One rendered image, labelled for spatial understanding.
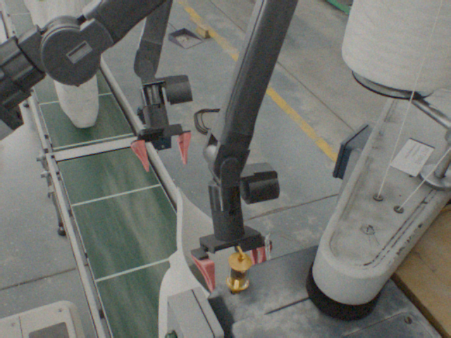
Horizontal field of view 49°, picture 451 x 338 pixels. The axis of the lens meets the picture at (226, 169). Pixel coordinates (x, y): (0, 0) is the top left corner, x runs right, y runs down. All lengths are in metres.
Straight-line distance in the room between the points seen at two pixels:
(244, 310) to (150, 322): 1.14
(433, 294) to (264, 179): 0.35
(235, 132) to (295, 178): 2.14
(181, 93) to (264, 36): 0.47
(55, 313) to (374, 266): 1.52
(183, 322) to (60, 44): 0.39
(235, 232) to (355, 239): 0.33
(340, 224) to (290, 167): 2.40
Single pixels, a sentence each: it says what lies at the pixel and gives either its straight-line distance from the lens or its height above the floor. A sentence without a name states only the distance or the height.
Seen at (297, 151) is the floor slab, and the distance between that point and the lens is 3.16.
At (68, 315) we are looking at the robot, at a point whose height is 0.26.
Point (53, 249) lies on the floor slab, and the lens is 2.52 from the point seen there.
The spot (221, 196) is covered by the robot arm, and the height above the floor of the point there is 1.25.
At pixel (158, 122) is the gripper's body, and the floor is 1.17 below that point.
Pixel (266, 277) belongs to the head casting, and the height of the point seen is 1.34.
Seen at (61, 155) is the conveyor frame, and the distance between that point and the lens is 2.45.
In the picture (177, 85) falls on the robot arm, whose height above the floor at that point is 1.23.
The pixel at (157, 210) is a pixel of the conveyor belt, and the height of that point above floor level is 0.38.
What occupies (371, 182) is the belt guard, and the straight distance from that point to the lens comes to 0.70.
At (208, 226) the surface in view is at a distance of 1.17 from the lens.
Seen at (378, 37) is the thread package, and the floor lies 1.59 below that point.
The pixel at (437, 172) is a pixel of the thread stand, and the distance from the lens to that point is 0.74.
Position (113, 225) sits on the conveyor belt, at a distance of 2.05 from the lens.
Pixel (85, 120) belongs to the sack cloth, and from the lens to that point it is 2.60.
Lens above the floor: 1.84
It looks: 39 degrees down
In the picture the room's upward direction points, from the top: 6 degrees clockwise
